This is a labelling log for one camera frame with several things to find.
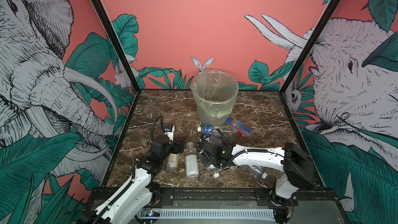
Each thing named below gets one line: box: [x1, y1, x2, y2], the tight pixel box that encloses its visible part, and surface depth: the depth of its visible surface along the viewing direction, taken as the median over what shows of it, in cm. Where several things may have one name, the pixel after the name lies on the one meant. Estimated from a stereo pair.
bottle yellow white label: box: [165, 152, 180, 173], surface depth 83 cm
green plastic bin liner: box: [190, 68, 239, 119], surface depth 93 cm
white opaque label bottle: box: [185, 141, 199, 179], surface depth 80 cm
